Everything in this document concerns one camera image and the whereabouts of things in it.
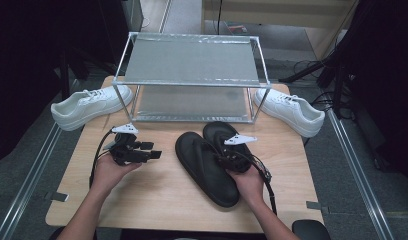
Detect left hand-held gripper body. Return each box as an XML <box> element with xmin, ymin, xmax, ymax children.
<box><xmin>108</xmin><ymin>123</ymin><xmax>140</xmax><ymax>166</ymax></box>

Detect black stand leg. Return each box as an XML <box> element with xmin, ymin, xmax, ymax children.
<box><xmin>278</xmin><ymin>59</ymin><xmax>330</xmax><ymax>84</ymax></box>

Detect metal floor rail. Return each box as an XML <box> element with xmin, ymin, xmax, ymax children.
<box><xmin>325</xmin><ymin>109</ymin><xmax>397</xmax><ymax>240</ymax></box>
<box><xmin>0</xmin><ymin>122</ymin><xmax>64</xmax><ymax>240</ymax></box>

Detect person's left hand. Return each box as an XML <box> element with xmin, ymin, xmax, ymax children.
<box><xmin>91</xmin><ymin>153</ymin><xmax>143</xmax><ymax>196</ymax></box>

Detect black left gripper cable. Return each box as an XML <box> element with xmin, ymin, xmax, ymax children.
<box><xmin>88</xmin><ymin>129</ymin><xmax>115</xmax><ymax>188</ymax></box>

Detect black chair armrest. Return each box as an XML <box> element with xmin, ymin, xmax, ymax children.
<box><xmin>291</xmin><ymin>219</ymin><xmax>332</xmax><ymax>240</ymax></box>

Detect metal shoe rack grey shelves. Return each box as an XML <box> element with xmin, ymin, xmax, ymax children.
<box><xmin>111</xmin><ymin>31</ymin><xmax>272</xmax><ymax>124</ymax></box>

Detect black curtain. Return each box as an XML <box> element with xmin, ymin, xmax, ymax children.
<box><xmin>325</xmin><ymin>0</ymin><xmax>408</xmax><ymax>183</ymax></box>
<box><xmin>0</xmin><ymin>0</ymin><xmax>130</xmax><ymax>165</ymax></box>

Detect white sneaker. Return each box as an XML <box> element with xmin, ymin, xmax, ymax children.
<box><xmin>253</xmin><ymin>87</ymin><xmax>326</xmax><ymax>138</ymax></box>
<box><xmin>50</xmin><ymin>84</ymin><xmax>134</xmax><ymax>132</ymax></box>

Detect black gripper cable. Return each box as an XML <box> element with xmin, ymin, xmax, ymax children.
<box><xmin>88</xmin><ymin>129</ymin><xmax>115</xmax><ymax>188</ymax></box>
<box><xmin>246</xmin><ymin>154</ymin><xmax>279</xmax><ymax>216</ymax></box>

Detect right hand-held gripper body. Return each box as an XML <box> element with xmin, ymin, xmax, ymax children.
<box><xmin>215</xmin><ymin>133</ymin><xmax>259</xmax><ymax>174</ymax></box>

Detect person's right hand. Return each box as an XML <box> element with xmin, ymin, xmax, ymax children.
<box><xmin>226</xmin><ymin>164</ymin><xmax>266</xmax><ymax>208</ymax></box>

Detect black flip-flop slipper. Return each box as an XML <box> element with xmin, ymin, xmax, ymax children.
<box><xmin>174</xmin><ymin>131</ymin><xmax>240</xmax><ymax>208</ymax></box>
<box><xmin>202</xmin><ymin>121</ymin><xmax>256</xmax><ymax>174</ymax></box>

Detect wooden cabinet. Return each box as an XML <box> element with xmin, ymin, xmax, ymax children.
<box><xmin>201</xmin><ymin>0</ymin><xmax>360</xmax><ymax>61</ymax></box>

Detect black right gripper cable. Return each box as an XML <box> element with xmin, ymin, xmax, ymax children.
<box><xmin>246</xmin><ymin>154</ymin><xmax>279</xmax><ymax>216</ymax></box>

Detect grey tape piece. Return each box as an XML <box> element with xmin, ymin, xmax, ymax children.
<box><xmin>305</xmin><ymin>200</ymin><xmax>330</xmax><ymax>215</ymax></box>
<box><xmin>45</xmin><ymin>191</ymin><xmax>70</xmax><ymax>203</ymax></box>

